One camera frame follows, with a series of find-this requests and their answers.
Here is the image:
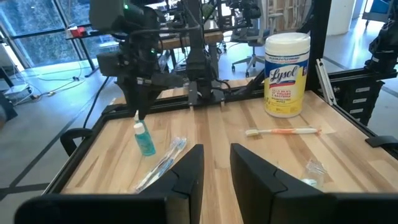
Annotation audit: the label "black cable hook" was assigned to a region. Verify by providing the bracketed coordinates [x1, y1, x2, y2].
[60, 128, 94, 156]

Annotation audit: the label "yellow Lysol wipes canister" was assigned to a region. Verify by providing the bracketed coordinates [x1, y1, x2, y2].
[263, 32, 311, 119]

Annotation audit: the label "black frame bracket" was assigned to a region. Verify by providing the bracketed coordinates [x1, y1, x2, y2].
[365, 135, 398, 149]

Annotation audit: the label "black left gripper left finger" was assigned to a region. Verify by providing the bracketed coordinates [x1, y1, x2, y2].
[139, 144, 205, 224]

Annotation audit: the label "blue toothbrush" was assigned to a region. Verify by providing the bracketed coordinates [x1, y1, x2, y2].
[134, 136, 188, 193]

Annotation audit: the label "grey office chair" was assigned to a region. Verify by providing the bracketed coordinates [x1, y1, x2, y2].
[231, 27, 269, 78]

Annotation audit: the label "glass window wall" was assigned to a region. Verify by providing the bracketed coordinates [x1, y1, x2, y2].
[0, 0, 125, 68]

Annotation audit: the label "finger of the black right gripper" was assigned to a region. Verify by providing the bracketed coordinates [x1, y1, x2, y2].
[141, 85, 158, 121]
[126, 84, 142, 121]

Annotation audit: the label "shelf with blue bins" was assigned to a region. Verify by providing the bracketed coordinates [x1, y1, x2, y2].
[362, 0, 391, 22]

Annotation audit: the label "small red box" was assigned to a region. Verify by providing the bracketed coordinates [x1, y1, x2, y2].
[68, 26, 87, 39]

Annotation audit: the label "grey aluminium bars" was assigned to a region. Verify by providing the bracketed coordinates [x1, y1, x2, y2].
[315, 58, 339, 106]

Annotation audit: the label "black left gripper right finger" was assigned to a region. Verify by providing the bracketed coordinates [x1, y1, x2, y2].
[230, 143, 335, 224]

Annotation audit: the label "black drawer cabinet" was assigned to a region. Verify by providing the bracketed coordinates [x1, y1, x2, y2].
[329, 68, 398, 127]

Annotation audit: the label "unwrapped orange white toothbrush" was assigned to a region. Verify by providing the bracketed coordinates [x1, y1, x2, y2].
[244, 126, 322, 138]

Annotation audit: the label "wooden background desk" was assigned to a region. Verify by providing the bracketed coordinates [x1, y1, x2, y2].
[157, 30, 224, 50]

